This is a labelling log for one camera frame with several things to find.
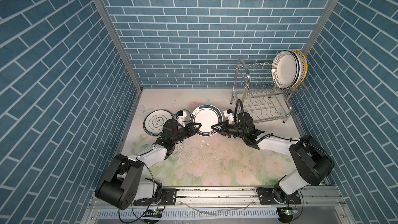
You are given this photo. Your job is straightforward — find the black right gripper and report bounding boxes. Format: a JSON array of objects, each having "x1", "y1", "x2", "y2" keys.
[{"x1": 211, "y1": 121, "x2": 246, "y2": 139}]

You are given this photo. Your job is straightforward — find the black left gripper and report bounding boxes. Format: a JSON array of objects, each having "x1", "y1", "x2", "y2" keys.
[{"x1": 170, "y1": 123, "x2": 201, "y2": 145}]

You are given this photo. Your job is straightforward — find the white plate black striped rim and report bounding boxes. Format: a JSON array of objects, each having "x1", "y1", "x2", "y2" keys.
[{"x1": 271, "y1": 50, "x2": 299, "y2": 89}]

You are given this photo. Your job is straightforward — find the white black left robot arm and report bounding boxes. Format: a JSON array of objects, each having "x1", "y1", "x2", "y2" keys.
[{"x1": 94, "y1": 119, "x2": 202, "y2": 210}]

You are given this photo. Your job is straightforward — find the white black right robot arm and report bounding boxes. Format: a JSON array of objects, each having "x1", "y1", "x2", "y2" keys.
[{"x1": 211, "y1": 121, "x2": 335, "y2": 204}]

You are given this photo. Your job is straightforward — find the stainless steel dish rack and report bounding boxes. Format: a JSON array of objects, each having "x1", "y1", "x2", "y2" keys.
[{"x1": 230, "y1": 60, "x2": 308, "y2": 123}]

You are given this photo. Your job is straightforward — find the left base circuit board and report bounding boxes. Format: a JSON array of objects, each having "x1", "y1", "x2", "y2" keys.
[{"x1": 143, "y1": 209, "x2": 163, "y2": 219}]

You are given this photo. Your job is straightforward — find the base circuit board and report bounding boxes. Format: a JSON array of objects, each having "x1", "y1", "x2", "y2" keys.
[
  {"x1": 143, "y1": 209, "x2": 163, "y2": 219},
  {"x1": 277, "y1": 207, "x2": 299, "y2": 224}
]

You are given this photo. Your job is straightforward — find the yellow rimmed rear plate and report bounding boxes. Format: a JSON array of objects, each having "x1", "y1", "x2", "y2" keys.
[{"x1": 291, "y1": 49, "x2": 308, "y2": 89}]

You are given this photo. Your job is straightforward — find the right base circuit board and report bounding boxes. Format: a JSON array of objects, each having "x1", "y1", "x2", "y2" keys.
[{"x1": 277, "y1": 207, "x2": 299, "y2": 224}]

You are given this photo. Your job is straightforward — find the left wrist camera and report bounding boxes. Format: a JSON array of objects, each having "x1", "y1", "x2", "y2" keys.
[{"x1": 160, "y1": 110, "x2": 192, "y2": 142}]

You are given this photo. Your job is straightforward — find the black corrugated right cable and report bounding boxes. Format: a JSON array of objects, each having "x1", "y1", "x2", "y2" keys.
[{"x1": 234, "y1": 99, "x2": 274, "y2": 147}]

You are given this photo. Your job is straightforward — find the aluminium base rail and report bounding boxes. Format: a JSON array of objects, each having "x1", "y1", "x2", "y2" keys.
[{"x1": 82, "y1": 185, "x2": 354, "y2": 224}]

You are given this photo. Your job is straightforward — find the aluminium left corner post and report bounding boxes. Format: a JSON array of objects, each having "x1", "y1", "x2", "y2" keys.
[{"x1": 92, "y1": 0, "x2": 143, "y2": 93}]

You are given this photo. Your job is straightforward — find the aluminium corner post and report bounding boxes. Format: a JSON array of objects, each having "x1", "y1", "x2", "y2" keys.
[
  {"x1": 92, "y1": 0, "x2": 143, "y2": 93},
  {"x1": 302, "y1": 0, "x2": 339, "y2": 57}
]

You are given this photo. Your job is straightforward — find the aluminium right corner post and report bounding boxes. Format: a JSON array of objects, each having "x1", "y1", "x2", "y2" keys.
[{"x1": 302, "y1": 0, "x2": 339, "y2": 57}]

